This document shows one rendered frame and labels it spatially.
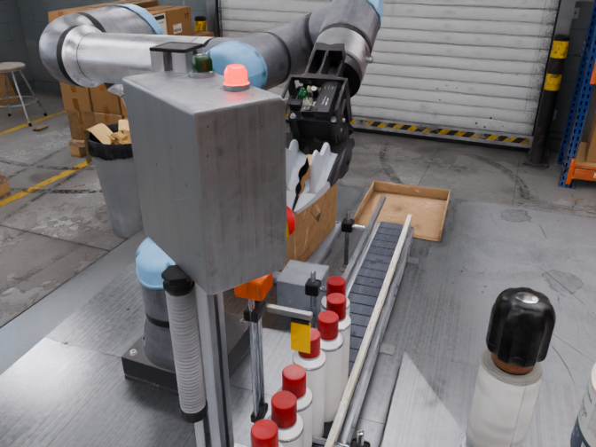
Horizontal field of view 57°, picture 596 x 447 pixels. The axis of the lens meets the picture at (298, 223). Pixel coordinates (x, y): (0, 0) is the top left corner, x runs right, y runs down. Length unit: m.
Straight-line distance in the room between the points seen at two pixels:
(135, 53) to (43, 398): 0.68
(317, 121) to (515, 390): 0.46
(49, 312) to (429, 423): 0.89
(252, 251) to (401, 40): 4.56
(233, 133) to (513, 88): 4.57
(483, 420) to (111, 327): 0.82
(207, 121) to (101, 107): 4.23
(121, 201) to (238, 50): 2.69
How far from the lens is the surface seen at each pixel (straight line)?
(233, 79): 0.54
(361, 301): 1.25
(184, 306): 0.61
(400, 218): 1.74
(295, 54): 0.79
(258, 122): 0.51
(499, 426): 0.89
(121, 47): 0.87
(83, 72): 0.94
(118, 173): 3.26
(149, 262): 0.98
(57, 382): 1.22
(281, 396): 0.73
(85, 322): 1.36
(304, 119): 0.64
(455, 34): 4.96
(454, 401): 1.05
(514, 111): 5.04
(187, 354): 0.65
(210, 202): 0.51
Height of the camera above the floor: 1.60
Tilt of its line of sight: 27 degrees down
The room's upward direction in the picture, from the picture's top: straight up
